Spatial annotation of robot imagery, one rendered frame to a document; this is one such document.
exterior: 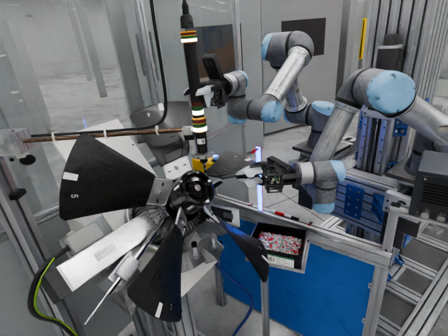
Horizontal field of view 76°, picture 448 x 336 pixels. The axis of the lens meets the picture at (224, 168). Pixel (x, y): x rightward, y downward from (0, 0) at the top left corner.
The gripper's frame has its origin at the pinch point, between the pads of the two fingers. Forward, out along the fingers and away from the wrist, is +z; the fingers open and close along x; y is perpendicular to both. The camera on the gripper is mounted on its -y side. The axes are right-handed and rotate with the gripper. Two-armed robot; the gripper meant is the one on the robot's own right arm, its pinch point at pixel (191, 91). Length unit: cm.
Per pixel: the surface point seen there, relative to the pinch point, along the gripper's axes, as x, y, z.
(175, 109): 14.3, 8.1, -9.9
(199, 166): 27, 45, -38
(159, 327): 33, 113, 5
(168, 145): 11.4, 17.4, 0.7
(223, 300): 24, 143, -43
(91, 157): 15.4, 11.8, 26.9
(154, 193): 7.0, 26.6, 15.9
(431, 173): -65, 26, -20
